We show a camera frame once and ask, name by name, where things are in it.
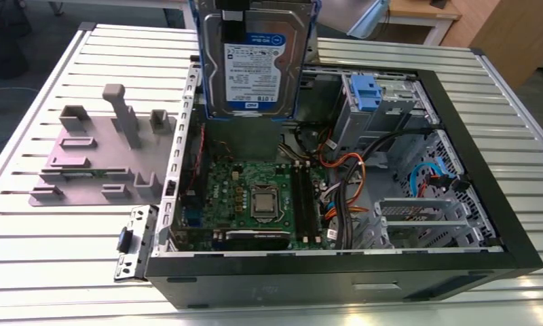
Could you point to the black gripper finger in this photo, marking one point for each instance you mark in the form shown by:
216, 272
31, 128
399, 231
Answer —
233, 30

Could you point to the hard disk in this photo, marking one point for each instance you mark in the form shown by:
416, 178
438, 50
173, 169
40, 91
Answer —
253, 74

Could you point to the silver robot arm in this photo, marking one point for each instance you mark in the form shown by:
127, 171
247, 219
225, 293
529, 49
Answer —
367, 20

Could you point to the metal disk bay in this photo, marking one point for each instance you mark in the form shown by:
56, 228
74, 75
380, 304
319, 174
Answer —
417, 203

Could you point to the grey power supply unit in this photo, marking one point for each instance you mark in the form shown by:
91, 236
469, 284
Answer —
244, 139

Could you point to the blue plastic drive latch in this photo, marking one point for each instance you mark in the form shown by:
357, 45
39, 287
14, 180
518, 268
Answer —
365, 93

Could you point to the metal drive cage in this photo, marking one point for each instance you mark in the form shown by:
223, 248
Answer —
389, 119

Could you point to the CPU socket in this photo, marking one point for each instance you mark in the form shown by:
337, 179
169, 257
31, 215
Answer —
265, 186

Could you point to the grey parts rack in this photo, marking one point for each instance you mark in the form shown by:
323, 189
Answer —
95, 153

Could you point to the green motherboard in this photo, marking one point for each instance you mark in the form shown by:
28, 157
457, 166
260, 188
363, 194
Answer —
227, 203

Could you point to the black office chair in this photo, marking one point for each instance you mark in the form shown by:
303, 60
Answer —
4, 57

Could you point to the silver CPU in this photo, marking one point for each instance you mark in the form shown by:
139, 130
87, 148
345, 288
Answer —
264, 203

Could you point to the green RAM stick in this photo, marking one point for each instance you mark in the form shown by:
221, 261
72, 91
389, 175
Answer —
86, 172

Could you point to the black RAM slot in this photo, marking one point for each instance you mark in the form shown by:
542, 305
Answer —
300, 203
312, 203

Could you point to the blue expansion slot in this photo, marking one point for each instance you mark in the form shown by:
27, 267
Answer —
193, 217

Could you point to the black graphics card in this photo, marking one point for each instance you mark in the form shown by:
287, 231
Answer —
253, 237

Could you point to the brown wooden cabinet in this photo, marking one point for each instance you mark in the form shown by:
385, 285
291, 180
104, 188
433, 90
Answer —
512, 34

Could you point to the black PC case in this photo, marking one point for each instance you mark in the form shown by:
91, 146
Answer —
299, 282

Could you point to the metal card retention bracket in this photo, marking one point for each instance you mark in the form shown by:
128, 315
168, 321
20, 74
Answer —
137, 237

